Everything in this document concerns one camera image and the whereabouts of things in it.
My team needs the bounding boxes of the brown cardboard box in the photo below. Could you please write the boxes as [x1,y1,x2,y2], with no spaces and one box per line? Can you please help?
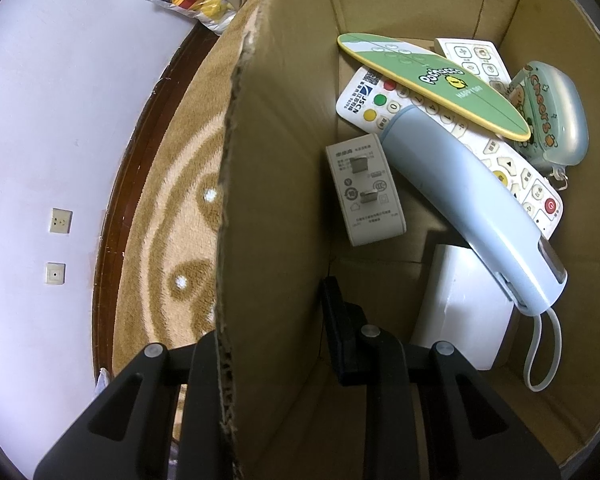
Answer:
[216,0,600,479]

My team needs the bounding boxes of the light blue handheld device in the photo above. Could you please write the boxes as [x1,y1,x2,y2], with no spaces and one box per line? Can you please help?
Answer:
[380,105,568,392]

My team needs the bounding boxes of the white power adapter plug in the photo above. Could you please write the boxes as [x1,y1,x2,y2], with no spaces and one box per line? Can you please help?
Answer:
[326,133,406,247]

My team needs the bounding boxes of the white TV remote control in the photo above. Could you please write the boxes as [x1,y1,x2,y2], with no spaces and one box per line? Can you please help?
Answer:
[336,66,564,238]

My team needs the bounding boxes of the pale blue cartoon case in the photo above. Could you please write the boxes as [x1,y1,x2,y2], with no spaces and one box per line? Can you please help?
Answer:
[507,61,588,191]

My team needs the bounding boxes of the white Midea fan remote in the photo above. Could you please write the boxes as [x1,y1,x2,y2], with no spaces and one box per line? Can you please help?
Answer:
[434,38,512,94]

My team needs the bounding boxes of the white flat box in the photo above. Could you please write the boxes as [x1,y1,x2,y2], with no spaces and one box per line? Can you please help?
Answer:
[411,245,514,370]

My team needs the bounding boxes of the beige brown floral rug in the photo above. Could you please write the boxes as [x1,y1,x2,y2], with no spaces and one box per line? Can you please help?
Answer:
[112,0,262,373]

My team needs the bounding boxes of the lower wall socket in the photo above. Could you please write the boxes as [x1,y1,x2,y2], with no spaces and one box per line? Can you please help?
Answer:
[45,262,66,285]

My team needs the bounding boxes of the wall socket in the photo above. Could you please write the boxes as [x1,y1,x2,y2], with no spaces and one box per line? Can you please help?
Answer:
[50,208,72,234]
[45,262,66,285]

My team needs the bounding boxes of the upper wall socket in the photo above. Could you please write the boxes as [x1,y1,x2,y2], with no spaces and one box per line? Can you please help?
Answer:
[50,208,72,234]

